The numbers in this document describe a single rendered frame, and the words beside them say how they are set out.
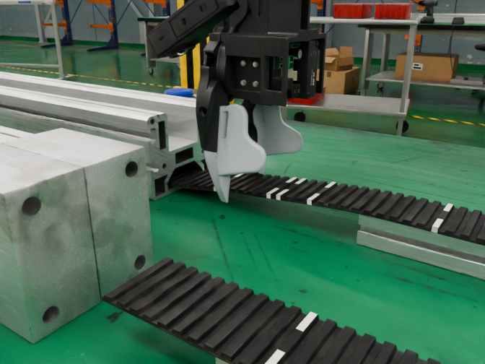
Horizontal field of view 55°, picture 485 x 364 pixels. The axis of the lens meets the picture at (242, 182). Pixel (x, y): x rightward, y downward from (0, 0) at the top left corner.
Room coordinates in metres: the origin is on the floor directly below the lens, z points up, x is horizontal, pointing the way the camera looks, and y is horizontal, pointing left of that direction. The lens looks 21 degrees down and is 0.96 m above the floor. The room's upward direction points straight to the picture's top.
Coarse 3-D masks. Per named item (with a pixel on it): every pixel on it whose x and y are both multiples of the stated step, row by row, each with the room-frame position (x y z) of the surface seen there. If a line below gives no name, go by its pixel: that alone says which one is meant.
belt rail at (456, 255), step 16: (368, 224) 0.33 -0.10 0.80; (384, 224) 0.32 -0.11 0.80; (400, 224) 0.32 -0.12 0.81; (368, 240) 0.33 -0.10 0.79; (384, 240) 0.32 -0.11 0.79; (400, 240) 0.32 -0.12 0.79; (416, 240) 0.32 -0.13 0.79; (432, 240) 0.30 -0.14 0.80; (448, 240) 0.30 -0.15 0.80; (464, 240) 0.29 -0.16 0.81; (416, 256) 0.31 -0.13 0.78; (432, 256) 0.30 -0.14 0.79; (448, 256) 0.30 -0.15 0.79; (464, 256) 0.30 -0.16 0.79; (480, 256) 0.29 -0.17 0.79; (464, 272) 0.29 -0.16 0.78; (480, 272) 0.28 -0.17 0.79
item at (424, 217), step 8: (424, 200) 0.35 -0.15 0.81; (416, 208) 0.33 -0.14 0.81; (424, 208) 0.34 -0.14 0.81; (432, 208) 0.33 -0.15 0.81; (440, 208) 0.34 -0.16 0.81; (408, 216) 0.32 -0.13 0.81; (416, 216) 0.32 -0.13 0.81; (424, 216) 0.32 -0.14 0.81; (432, 216) 0.32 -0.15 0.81; (408, 224) 0.31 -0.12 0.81; (416, 224) 0.30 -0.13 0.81; (424, 224) 0.30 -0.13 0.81
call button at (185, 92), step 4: (172, 88) 0.65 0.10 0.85; (176, 88) 0.65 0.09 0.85; (180, 88) 0.65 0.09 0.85; (184, 88) 0.65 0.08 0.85; (164, 92) 0.64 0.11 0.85; (168, 92) 0.63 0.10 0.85; (172, 92) 0.62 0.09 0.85; (176, 92) 0.62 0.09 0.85; (180, 92) 0.62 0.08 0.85; (184, 92) 0.62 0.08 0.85; (188, 92) 0.63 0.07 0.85; (192, 92) 0.63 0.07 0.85; (180, 96) 0.62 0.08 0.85; (184, 96) 0.62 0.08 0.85; (188, 96) 0.63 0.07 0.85; (192, 96) 0.63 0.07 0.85
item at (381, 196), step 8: (376, 192) 0.36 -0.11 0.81; (384, 192) 0.36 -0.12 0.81; (360, 200) 0.35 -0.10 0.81; (368, 200) 0.35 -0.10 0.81; (376, 200) 0.35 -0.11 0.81; (384, 200) 0.35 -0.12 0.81; (352, 208) 0.33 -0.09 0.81; (360, 208) 0.33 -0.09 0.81; (368, 208) 0.33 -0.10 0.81; (376, 208) 0.33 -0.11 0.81
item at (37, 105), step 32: (0, 96) 0.56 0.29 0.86; (32, 96) 0.53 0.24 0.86; (64, 96) 0.53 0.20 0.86; (96, 96) 0.57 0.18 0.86; (128, 96) 0.54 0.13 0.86; (160, 96) 0.53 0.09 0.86; (32, 128) 0.53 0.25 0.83; (64, 128) 0.50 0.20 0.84; (96, 128) 0.48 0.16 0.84; (128, 128) 0.44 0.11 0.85; (160, 128) 0.45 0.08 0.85; (192, 128) 0.49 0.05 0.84; (160, 160) 0.44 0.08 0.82; (192, 160) 0.48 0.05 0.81; (160, 192) 0.44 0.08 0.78
